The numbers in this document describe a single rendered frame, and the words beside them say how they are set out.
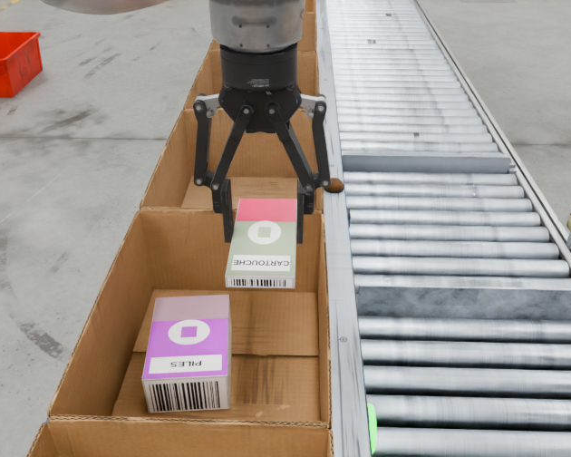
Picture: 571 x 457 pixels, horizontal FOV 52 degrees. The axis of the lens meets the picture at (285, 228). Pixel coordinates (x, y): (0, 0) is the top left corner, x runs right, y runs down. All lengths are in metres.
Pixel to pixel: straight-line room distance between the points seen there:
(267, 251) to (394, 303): 0.56
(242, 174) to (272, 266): 0.70
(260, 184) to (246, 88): 0.74
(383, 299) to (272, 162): 0.39
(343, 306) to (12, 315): 1.72
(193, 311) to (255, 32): 0.46
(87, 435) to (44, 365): 1.58
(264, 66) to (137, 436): 0.39
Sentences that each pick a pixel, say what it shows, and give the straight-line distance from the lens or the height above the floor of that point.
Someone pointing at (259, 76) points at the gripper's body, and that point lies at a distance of 0.56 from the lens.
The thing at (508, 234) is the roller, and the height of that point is 0.74.
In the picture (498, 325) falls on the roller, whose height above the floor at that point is 0.75.
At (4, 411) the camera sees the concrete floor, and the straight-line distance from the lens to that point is 2.15.
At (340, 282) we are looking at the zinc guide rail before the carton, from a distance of 1.02.
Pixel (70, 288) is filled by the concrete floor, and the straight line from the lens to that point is 2.53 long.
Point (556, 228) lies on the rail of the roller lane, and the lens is 1.56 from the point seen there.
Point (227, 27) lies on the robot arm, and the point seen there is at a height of 1.39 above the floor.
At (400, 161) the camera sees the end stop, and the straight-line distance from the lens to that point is 1.68.
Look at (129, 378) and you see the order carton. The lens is 0.90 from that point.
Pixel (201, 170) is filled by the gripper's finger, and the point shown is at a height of 1.23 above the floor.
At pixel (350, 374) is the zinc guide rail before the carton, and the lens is 0.87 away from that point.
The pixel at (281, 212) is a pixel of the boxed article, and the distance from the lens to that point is 0.73.
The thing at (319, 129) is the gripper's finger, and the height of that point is 1.28.
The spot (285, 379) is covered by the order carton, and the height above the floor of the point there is 0.88.
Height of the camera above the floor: 1.54
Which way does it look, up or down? 35 degrees down
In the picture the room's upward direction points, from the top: straight up
